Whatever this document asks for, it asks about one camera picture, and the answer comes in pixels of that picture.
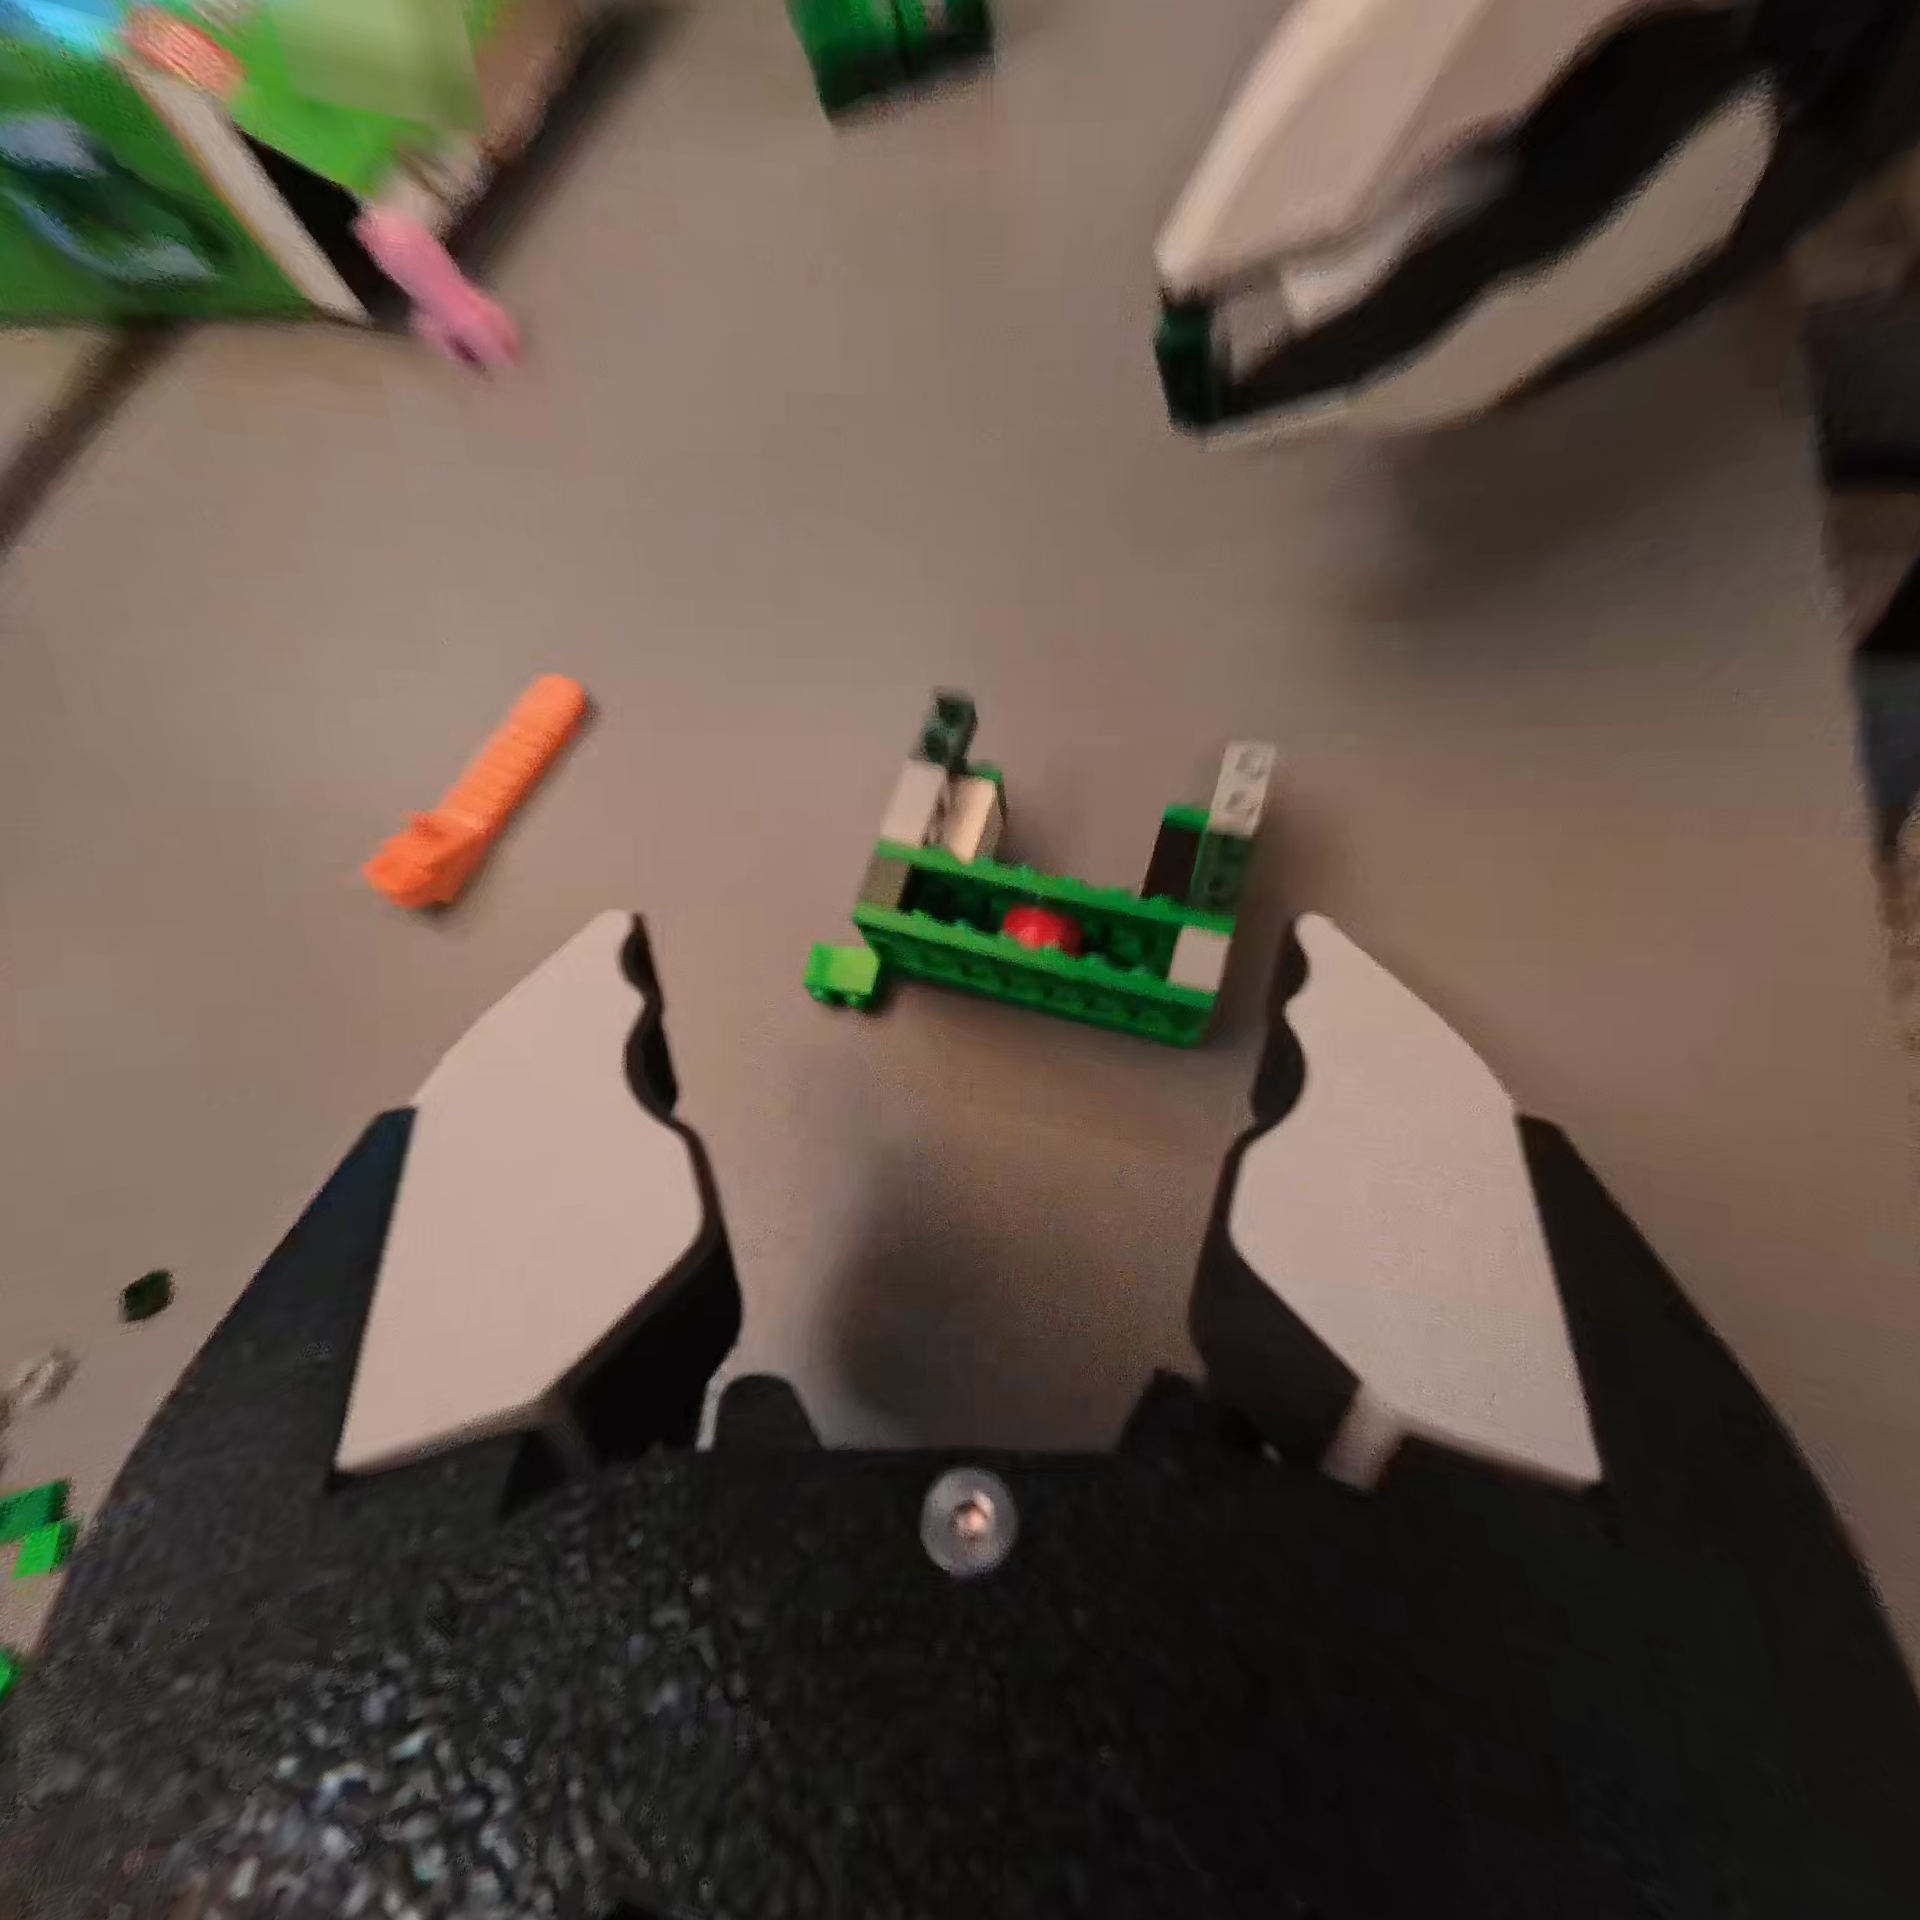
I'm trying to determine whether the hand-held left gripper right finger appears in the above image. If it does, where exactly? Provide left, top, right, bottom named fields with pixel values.
left=1189, top=911, right=1605, bottom=1490

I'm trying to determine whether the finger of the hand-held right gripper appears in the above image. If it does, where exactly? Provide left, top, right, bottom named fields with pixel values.
left=1152, top=0, right=1776, bottom=335
left=1191, top=81, right=1807, bottom=447

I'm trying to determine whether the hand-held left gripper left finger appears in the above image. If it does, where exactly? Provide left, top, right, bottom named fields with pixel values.
left=329, top=910, right=745, bottom=1479

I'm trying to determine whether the green and grey lego build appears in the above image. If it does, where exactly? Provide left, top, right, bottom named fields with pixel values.
left=849, top=689, right=1279, bottom=1048

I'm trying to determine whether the large green creeper lego model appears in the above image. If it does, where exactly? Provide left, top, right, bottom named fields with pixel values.
left=784, top=0, right=993, bottom=113

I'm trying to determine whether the pile of small lego pieces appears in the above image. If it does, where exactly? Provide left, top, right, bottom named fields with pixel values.
left=0, top=1341, right=84, bottom=1704

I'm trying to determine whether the pink lego pig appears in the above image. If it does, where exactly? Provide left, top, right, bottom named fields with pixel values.
left=351, top=200, right=528, bottom=374

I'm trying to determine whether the green lego set box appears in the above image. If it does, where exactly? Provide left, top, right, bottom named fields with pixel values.
left=0, top=0, right=496, bottom=330

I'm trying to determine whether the orange brick separator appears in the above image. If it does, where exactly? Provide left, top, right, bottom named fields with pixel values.
left=358, top=672, right=592, bottom=911

